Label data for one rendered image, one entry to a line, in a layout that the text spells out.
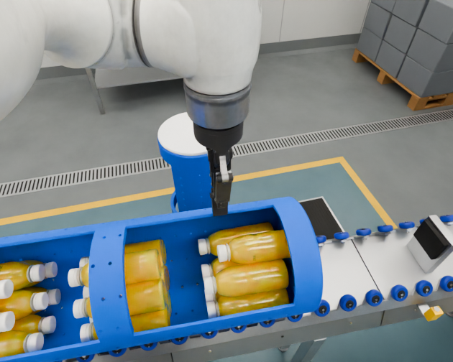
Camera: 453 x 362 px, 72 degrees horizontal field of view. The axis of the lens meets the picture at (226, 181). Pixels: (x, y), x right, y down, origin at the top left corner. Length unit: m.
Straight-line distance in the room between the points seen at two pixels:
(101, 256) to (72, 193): 2.00
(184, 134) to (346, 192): 1.62
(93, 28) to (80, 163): 2.56
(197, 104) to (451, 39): 3.20
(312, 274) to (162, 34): 0.53
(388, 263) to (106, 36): 0.97
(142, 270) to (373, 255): 0.71
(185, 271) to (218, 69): 0.67
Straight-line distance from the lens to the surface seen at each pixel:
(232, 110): 0.41
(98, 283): 0.68
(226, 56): 0.36
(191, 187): 1.27
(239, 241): 0.73
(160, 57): 0.39
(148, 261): 0.72
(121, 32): 0.39
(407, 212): 2.63
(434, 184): 2.95
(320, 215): 2.16
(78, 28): 0.37
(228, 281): 0.73
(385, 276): 1.07
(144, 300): 0.74
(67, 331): 0.95
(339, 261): 1.05
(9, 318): 0.86
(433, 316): 1.07
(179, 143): 1.20
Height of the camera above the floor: 1.79
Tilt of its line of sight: 46 degrees down
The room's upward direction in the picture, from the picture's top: straight up
